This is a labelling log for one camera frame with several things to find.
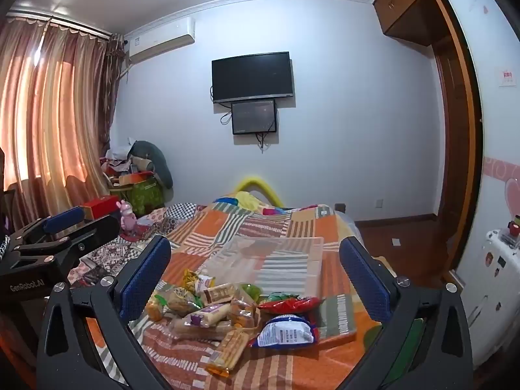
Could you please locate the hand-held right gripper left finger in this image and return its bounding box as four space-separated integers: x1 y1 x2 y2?
36 235 175 390

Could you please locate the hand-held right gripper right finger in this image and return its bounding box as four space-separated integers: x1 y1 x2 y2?
337 236 474 390

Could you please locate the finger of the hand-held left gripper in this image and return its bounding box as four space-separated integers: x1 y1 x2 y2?
10 206 86 253
60 214 121 269

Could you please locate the orange snack packet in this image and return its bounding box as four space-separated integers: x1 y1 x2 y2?
144 292 169 321

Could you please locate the green-edged cookie packet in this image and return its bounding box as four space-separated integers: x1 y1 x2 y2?
164 286 204 316

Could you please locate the yellow snack packet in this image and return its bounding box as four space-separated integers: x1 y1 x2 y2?
181 268 204 293

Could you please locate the clear bread packet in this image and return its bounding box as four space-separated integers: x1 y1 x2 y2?
168 319 234 343

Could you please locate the labelled bread roll packet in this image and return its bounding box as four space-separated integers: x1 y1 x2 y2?
189 303 233 328

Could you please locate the brown bread packet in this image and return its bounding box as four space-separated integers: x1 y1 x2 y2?
201 282 239 305

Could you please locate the red chip bag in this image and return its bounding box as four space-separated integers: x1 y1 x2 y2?
257 294 323 315

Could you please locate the blue white chip bag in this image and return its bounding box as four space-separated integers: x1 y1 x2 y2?
249 314 321 349

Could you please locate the clear plastic storage bin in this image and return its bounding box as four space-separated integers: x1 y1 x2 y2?
202 236 326 295

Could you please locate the small brown cake packet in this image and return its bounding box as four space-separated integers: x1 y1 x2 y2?
231 296 258 330

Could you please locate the long orange cracker packet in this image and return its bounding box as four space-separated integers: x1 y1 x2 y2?
205 327 251 376

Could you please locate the red box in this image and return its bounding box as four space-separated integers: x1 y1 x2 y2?
82 196 123 220

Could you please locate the pink plush toy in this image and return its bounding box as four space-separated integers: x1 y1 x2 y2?
119 201 139 236

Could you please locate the green patterned bag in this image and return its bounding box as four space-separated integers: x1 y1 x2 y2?
121 176 165 218

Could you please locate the orange cardboard box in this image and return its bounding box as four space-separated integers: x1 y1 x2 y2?
117 173 157 188

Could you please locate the checkered patterned blanket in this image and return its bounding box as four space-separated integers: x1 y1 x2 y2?
68 202 206 289

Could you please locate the orange brown curtain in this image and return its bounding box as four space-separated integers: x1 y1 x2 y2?
0 15 127 230

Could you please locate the striped patchwork blanket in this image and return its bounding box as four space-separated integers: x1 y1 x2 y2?
81 201 391 390

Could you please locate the white air conditioner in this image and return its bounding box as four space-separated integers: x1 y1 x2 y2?
121 17 196 66

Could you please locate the wooden overhead cabinet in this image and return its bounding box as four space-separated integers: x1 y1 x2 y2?
372 0 449 48

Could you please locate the brown wooden door frame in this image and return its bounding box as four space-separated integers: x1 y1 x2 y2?
426 0 485 279

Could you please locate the pink heart wall sticker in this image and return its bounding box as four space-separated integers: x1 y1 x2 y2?
503 178 520 217

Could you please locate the black monitor cable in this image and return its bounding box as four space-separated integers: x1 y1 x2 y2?
255 132 274 154

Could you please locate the black television cable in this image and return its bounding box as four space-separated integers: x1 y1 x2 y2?
210 85 233 126

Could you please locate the small black wall monitor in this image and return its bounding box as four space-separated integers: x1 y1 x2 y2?
231 99 279 136

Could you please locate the large black wall television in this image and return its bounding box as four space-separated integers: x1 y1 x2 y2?
211 51 294 104

